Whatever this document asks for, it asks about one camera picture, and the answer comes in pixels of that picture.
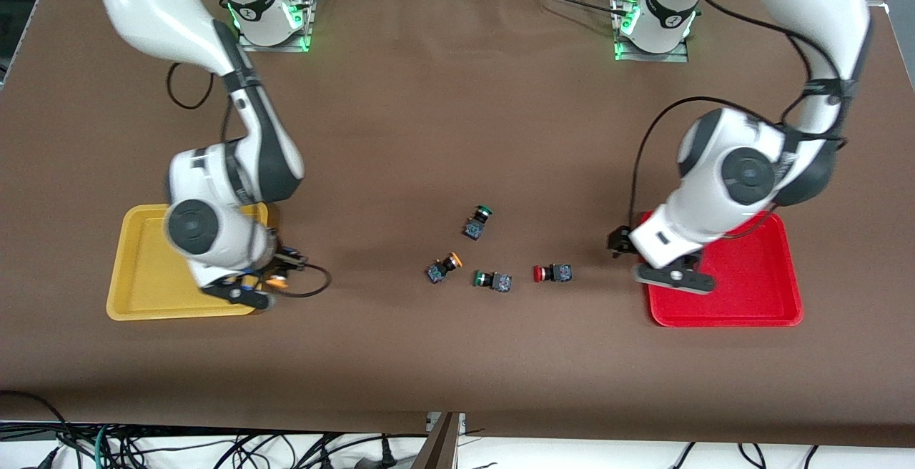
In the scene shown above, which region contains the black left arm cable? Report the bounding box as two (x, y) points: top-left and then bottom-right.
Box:
(628, 0), (851, 238)

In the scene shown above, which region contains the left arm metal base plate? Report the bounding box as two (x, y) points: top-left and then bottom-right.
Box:
(613, 0), (691, 64)

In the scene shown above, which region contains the brown table mat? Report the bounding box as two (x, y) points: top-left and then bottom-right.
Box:
(0, 0), (915, 448)

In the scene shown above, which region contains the yellow plastic tray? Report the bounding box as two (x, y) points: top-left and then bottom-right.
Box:
(106, 200), (269, 322)

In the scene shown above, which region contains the red plastic tray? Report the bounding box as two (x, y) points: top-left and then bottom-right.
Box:
(640, 210), (804, 328)

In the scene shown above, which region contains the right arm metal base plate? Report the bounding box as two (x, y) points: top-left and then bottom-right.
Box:
(236, 0), (314, 53)

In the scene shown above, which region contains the dark metal beam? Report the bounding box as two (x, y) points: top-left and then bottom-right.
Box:
(411, 413), (460, 469)

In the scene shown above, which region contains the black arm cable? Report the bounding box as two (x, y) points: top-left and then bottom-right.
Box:
(167, 61), (332, 299)
(628, 0), (851, 238)

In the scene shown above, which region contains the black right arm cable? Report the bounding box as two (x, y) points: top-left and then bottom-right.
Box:
(167, 61), (332, 299)

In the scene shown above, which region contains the green push button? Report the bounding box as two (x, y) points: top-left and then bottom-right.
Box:
(473, 270), (513, 293)
(463, 205), (495, 241)

